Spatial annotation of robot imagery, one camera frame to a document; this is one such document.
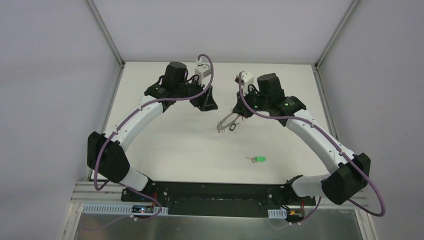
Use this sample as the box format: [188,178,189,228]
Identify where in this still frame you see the black headed key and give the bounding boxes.
[229,123,238,132]

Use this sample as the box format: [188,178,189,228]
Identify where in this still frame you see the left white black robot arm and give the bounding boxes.
[87,59,218,203]

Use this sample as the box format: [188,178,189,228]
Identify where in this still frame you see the aluminium frame rail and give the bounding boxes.
[70,181,369,210]

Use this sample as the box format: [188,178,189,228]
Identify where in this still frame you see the left white cable duct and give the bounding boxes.
[82,203,169,216]

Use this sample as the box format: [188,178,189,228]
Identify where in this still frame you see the purple cable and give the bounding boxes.
[237,72,387,229]
[93,53,215,222]

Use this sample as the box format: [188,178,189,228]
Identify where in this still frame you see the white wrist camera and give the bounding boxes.
[234,70,255,92]
[194,64,212,86]

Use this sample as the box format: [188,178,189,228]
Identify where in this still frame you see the green headed key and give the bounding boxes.
[246,156,266,163]

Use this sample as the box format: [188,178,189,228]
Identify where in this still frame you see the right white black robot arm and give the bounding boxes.
[232,71,371,205]

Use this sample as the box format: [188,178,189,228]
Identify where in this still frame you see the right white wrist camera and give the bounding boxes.
[234,70,255,92]

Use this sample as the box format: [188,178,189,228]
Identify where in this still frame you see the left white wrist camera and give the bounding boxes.
[194,64,212,86]

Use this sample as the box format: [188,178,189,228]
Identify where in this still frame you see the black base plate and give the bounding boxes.
[121,181,317,222]

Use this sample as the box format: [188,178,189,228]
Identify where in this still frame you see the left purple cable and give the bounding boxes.
[93,53,215,222]

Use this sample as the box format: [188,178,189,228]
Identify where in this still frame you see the right white cable duct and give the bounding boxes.
[267,208,287,220]

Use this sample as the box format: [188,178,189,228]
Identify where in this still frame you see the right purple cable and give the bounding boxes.
[237,72,387,229]

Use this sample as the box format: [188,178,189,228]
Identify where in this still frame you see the white cable duct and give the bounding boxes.
[82,203,169,216]
[267,208,287,220]

